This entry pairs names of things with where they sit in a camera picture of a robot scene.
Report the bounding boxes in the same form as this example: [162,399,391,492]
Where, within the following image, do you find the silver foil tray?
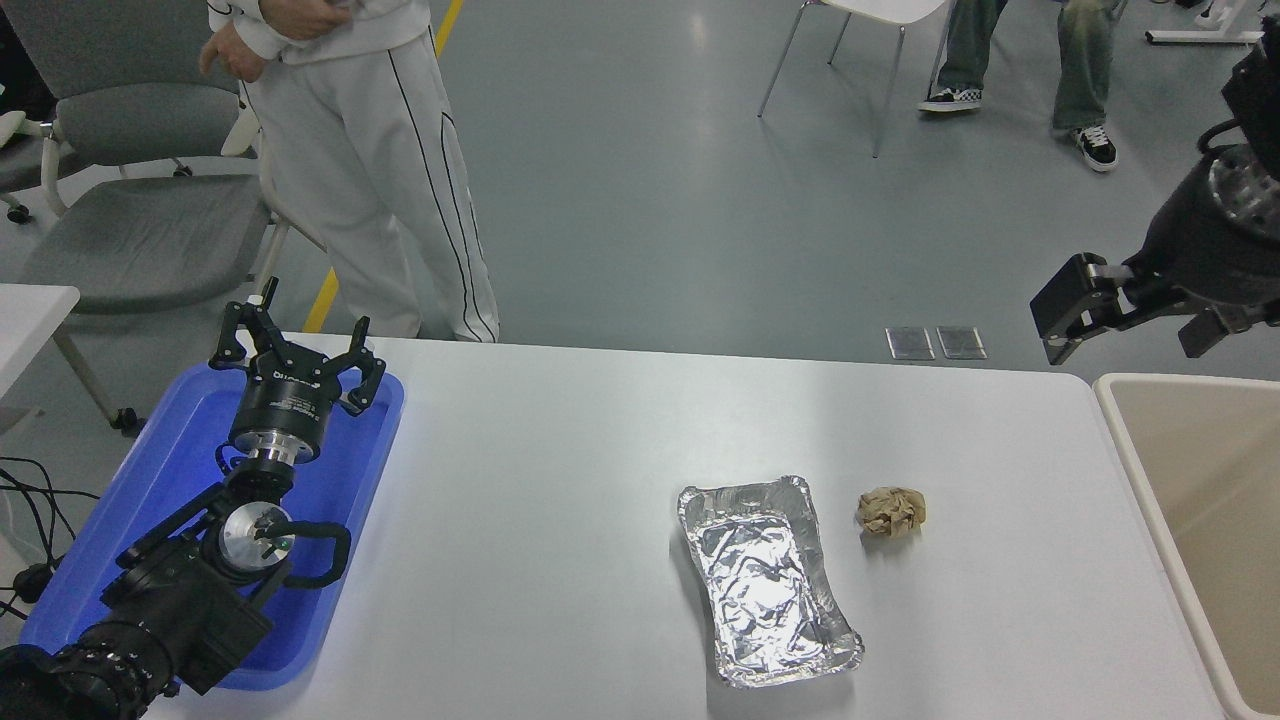
[677,475,865,689]

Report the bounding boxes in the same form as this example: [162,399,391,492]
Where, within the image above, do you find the white chair with metal legs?
[757,0,956,159]

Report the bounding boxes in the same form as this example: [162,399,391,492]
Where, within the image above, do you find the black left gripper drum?
[230,362,346,451]

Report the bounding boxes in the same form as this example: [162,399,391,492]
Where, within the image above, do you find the standing person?
[198,0,501,344]

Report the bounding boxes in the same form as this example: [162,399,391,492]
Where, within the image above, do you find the seated person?
[918,0,1121,173]

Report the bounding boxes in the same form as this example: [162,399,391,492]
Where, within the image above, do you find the large pale bin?
[1093,373,1280,720]

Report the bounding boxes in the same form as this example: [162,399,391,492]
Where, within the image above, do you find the white desk foot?
[1145,0,1271,46]

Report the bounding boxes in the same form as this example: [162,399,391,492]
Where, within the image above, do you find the blue plastic tray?
[18,360,407,693]

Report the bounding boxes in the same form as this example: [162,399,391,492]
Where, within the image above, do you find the black floor cables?
[0,455,101,621]

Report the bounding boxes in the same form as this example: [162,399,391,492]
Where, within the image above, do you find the person's hand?
[268,0,352,42]
[198,22,271,84]

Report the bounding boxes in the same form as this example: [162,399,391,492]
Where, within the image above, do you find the small white side table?
[0,283,81,401]

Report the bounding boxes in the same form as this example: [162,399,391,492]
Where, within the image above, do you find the grey office chair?
[0,0,293,437]

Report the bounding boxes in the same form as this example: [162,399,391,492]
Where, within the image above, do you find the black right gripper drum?
[1125,165,1280,329]

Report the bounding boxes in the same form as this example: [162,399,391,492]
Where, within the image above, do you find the crumpled tan paper ball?
[856,486,927,541]

